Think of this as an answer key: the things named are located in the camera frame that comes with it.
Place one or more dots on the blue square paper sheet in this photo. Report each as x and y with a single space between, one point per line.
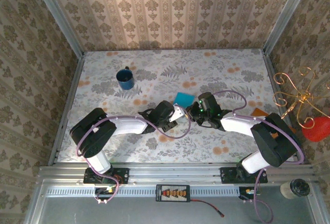
184 99

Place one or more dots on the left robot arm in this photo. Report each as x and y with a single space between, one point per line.
90 134

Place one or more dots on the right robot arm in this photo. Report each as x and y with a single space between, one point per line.
273 141

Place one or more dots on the floral patterned table cover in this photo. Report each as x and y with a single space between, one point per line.
206 144

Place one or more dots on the dark blue ceramic mug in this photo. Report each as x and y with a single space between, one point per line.
125 81

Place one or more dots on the brown wooden block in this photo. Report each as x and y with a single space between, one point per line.
259 112

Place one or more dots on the black power distribution board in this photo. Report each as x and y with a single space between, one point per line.
172 193

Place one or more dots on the small black connector board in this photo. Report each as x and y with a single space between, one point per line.
248 191
104 190

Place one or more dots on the red heart-shaped ornament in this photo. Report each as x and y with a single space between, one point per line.
317 131

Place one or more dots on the white roll with black core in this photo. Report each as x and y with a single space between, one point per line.
296 189

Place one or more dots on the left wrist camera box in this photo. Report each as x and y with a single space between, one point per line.
178 113

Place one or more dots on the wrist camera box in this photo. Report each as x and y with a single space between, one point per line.
178 113
207 100

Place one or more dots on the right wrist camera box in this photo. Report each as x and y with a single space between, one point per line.
207 100

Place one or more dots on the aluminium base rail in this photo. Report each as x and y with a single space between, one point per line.
175 172

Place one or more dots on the right arm's black base plate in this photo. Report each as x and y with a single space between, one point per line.
229 176

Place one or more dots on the left arm's black base plate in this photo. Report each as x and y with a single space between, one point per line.
121 176

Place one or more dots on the aluminium side rail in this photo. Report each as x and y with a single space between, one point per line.
67 105
283 79

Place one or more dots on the aluminium frame post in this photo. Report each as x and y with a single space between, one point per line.
286 15
58 15

